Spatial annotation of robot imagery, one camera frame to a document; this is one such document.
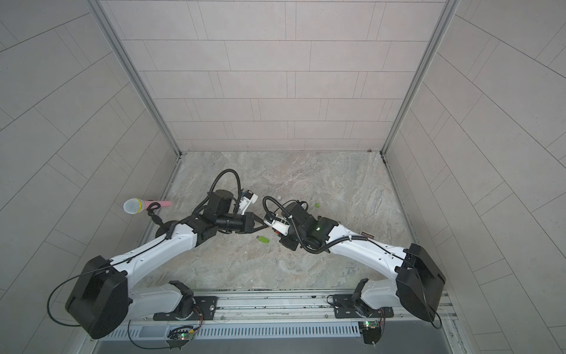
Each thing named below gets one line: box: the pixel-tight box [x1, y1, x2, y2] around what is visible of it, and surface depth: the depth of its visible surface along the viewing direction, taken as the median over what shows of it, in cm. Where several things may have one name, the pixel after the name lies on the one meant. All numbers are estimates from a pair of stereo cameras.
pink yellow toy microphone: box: [123, 197, 173, 215], surface depth 69 cm
